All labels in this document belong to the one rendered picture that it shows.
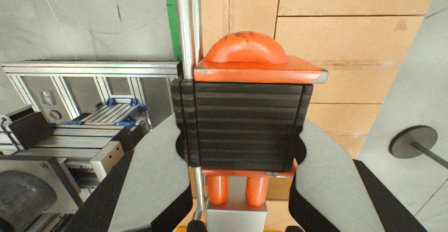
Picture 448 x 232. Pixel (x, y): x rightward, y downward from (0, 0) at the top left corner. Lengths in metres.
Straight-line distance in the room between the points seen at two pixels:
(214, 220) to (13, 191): 0.55
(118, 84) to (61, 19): 0.65
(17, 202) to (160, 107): 0.91
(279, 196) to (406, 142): 2.01
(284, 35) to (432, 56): 1.44
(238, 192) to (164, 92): 1.15
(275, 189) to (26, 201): 0.61
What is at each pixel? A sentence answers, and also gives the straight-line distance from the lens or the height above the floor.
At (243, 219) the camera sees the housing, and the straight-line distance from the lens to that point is 0.20.
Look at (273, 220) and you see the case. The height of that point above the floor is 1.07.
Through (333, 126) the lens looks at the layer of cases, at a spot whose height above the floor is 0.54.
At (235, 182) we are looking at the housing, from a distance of 0.21.
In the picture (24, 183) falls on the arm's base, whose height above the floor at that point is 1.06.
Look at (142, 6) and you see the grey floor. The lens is 1.46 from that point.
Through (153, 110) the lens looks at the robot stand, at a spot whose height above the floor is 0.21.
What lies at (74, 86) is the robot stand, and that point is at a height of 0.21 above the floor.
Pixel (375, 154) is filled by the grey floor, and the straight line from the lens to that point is 2.35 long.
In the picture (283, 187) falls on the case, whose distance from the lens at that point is 0.48.
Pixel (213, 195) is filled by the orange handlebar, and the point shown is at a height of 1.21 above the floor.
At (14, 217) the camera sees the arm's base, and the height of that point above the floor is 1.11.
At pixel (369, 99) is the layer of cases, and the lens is 1.11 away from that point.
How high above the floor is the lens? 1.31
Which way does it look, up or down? 64 degrees down
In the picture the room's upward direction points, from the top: 176 degrees counter-clockwise
